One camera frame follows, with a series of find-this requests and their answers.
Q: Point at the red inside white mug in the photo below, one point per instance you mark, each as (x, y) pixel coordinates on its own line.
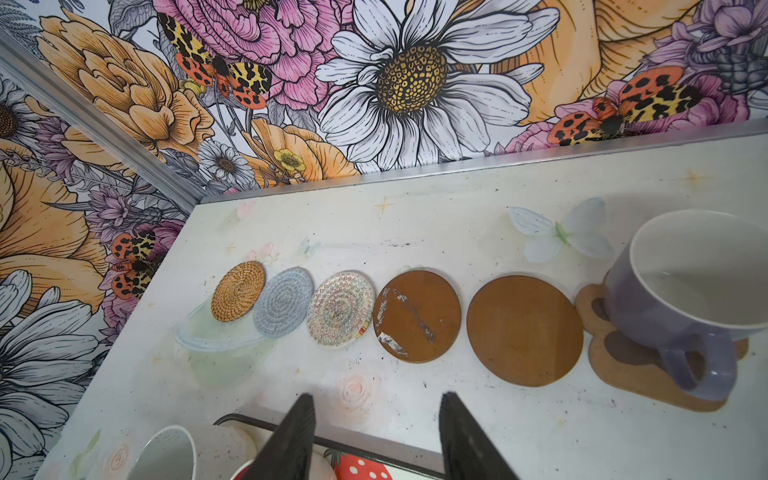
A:
(320, 469)

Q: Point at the multicolour woven round coaster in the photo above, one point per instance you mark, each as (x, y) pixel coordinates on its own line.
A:
(341, 309)

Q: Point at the paw shaped wooden coaster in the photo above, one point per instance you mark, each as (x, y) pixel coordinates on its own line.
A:
(626, 365)

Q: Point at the scratched dark wooden round coaster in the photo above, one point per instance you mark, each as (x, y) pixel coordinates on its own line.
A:
(417, 316)

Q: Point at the plain wooden round coaster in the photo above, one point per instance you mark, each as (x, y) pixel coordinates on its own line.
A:
(524, 330)

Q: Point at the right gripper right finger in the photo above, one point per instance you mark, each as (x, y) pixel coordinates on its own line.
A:
(468, 453)

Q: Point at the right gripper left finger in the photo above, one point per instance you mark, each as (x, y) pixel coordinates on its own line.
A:
(287, 454)

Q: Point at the grey woven round coaster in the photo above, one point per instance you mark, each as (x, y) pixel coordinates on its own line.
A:
(283, 303)

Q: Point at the lavender mug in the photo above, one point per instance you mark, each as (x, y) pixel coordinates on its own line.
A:
(690, 284)

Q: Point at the strawberry print serving tray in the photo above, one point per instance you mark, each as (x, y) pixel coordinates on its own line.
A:
(422, 463)

